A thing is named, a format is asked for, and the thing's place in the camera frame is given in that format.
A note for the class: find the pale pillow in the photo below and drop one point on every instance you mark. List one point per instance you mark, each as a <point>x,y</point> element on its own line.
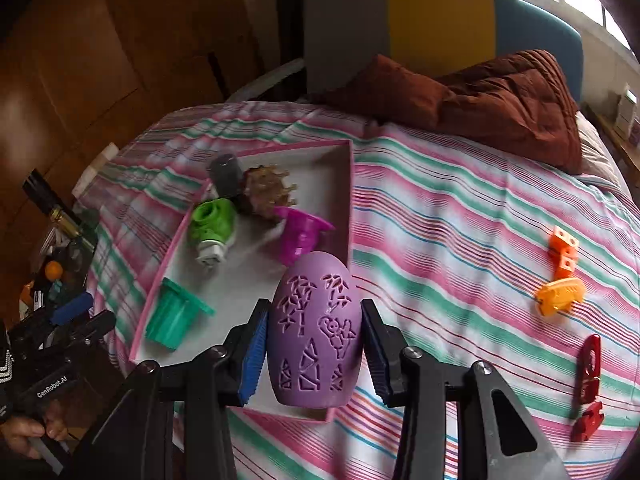
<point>596,158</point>

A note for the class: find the red glossy cylinder case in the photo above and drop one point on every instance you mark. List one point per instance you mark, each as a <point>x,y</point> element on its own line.
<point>589,370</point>

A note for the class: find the orange perforated cube block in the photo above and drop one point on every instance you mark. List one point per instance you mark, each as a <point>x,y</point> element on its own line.
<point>564,250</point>

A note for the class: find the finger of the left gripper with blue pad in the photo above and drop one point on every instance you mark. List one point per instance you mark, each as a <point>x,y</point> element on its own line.
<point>75,307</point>

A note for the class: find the brown pegged massage brush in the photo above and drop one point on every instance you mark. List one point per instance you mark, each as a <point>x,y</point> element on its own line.
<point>266,190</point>

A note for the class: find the white carton box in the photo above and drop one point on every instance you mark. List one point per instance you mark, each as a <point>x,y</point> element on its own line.
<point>626,112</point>

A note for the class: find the orange plastic shell piece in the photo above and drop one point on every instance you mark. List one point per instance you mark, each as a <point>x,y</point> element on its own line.
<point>560,295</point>

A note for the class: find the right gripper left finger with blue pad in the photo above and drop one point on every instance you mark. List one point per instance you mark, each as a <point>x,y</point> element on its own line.
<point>132,439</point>

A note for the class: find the wooden bedside table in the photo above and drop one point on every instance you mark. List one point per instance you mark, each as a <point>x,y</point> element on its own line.
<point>624,149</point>

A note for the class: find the green plastic spool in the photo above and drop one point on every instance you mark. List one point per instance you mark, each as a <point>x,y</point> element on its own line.
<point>174,314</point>

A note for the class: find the brown quilted blanket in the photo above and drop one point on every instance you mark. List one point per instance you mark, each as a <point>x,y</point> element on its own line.
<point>518,103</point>

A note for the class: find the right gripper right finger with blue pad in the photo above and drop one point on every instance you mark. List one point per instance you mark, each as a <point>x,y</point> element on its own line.
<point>497,437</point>

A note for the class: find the black grey cylinder lens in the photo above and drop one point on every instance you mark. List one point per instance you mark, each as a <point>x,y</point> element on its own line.
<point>226,175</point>

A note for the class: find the lime green white toy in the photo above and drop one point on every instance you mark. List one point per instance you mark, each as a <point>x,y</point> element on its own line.
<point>212,230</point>

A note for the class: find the striped bed cover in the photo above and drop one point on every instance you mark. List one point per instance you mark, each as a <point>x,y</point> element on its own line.
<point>449,238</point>

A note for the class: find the pink shallow tray box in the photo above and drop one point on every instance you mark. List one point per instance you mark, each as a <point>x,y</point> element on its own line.
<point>252,271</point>

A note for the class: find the purple patterned egg shell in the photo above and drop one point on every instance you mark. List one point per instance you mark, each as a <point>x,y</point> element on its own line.
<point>313,334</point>

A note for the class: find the small red plastic clip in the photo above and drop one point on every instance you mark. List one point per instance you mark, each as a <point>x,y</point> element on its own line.
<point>587,424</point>

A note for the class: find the grey yellow blue headboard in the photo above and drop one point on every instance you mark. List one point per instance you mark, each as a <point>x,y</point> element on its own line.
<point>430,37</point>

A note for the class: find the person's left hand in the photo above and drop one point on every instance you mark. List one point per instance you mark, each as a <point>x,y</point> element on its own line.
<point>18,430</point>

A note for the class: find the magenta plastic funnel cup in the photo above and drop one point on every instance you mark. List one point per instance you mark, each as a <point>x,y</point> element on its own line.
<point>301,233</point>

